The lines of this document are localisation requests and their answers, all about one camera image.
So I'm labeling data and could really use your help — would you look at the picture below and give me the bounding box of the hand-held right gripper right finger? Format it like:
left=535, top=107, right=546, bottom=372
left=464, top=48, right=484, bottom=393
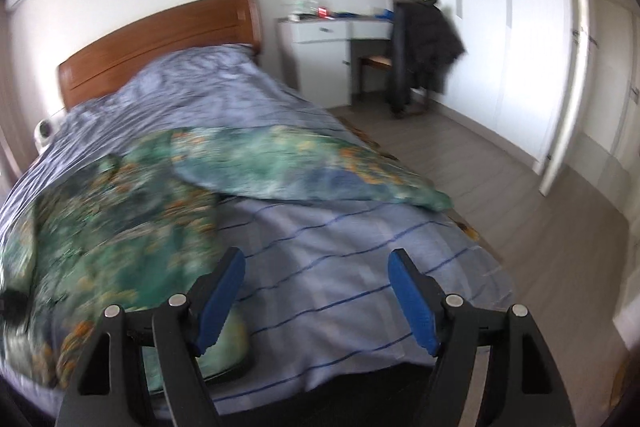
left=387, top=248, right=576, bottom=427

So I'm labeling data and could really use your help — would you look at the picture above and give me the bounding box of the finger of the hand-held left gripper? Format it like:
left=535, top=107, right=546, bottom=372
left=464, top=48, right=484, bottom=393
left=0, top=289, right=29, bottom=324

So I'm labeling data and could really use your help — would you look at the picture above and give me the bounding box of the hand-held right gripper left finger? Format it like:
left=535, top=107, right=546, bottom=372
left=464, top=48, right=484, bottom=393
left=54, top=247, right=247, bottom=427

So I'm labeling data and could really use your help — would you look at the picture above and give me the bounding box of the green floral garment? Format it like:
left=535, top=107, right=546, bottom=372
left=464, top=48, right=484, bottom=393
left=0, top=125, right=453, bottom=390

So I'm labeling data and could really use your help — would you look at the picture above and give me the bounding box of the blue striped duvet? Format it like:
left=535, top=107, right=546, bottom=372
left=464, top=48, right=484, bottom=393
left=0, top=44, right=516, bottom=414

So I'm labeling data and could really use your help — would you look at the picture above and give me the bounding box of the white round device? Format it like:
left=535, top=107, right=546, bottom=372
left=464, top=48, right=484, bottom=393
left=35, top=119, right=64, bottom=154

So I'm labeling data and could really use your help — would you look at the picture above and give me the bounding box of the wooden seat chair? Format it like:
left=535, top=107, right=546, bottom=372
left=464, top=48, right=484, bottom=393
left=356, top=0, right=436, bottom=118

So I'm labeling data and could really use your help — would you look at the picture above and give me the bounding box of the white desk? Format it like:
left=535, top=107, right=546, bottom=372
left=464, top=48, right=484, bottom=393
left=277, top=14, right=396, bottom=108

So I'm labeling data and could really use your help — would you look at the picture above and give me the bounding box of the white wardrobe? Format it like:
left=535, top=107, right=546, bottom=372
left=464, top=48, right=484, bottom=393
left=385, top=0, right=568, bottom=175

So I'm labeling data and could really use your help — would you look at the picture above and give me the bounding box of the black jacket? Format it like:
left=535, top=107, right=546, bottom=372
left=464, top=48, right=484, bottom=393
left=392, top=0, right=468, bottom=96

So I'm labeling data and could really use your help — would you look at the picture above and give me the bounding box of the wooden headboard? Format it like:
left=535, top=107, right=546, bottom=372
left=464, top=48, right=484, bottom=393
left=57, top=0, right=264, bottom=110

